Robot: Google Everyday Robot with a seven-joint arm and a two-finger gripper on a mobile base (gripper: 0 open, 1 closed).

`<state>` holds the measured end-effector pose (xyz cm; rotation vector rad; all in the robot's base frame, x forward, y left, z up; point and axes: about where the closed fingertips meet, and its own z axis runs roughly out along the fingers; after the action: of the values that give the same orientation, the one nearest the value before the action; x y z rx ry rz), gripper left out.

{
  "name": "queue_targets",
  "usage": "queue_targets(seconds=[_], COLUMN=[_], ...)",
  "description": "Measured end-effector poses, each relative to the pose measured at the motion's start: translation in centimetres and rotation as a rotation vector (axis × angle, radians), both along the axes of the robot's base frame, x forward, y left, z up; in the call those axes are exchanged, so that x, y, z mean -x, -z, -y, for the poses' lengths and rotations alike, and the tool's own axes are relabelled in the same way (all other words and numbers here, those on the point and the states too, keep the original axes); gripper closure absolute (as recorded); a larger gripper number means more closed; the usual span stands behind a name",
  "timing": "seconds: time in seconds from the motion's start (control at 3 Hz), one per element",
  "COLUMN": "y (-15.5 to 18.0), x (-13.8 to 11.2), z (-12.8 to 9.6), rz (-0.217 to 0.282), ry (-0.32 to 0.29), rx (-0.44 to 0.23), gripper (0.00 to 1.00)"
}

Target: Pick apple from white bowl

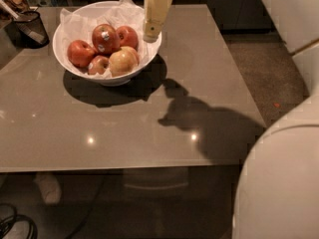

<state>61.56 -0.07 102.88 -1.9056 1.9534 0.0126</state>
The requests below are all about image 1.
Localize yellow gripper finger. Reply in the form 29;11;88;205
143;0;172;43

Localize red apple with stickers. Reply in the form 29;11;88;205
92;24;121;55

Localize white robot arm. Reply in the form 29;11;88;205
220;0;319;239

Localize red apple back right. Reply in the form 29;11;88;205
116;26;139;49

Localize yellow-red apple behind front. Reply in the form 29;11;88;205
121;46;140;64

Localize yellow-red apple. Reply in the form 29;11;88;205
109;50;139;77
121;46;140;64

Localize white ceramic bowl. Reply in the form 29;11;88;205
52;0;163;87

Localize small red apple front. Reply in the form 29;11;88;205
88;55;109;75

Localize red apple left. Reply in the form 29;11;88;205
67;40;97;68

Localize white tissue paper liner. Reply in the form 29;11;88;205
59;0;155;80

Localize white object in cup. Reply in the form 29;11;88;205
0;0;44;44

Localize black mesh pen cup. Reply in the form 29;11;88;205
14;11;50;49

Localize white object under table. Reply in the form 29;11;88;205
34;172;62;205

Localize black cables on floor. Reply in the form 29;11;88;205
0;202;39;239

